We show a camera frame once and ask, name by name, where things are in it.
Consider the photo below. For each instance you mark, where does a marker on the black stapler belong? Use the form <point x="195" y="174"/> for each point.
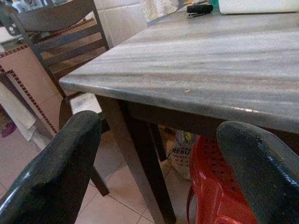
<point x="198" y="10"/>

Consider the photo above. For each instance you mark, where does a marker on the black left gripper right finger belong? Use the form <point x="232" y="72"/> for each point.
<point x="264" y="172"/>

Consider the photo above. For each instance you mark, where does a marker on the cardboard box with red print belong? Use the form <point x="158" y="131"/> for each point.
<point x="30" y="77"/>

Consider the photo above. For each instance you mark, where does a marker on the red plastic chair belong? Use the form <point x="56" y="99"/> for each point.
<point x="210" y="186"/>

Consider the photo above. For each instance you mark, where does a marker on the white cloth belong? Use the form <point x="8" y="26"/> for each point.
<point x="17" y="112"/>

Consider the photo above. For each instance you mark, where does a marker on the grey marble dining table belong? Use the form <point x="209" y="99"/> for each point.
<point x="187" y="70"/>

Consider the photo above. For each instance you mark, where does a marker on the white box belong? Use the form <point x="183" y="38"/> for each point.
<point x="257" y="5"/>

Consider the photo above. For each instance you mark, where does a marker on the dark wooden slatted chair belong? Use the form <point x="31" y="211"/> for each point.
<point x="63" y="46"/>

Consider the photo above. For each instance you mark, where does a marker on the white printed rice sack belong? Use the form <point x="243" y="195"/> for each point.
<point x="181" y="155"/>

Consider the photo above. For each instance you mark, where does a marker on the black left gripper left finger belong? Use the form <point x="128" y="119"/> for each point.
<point x="51" y="177"/>

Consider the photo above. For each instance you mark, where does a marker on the purple slipper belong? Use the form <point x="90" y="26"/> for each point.
<point x="8" y="129"/>

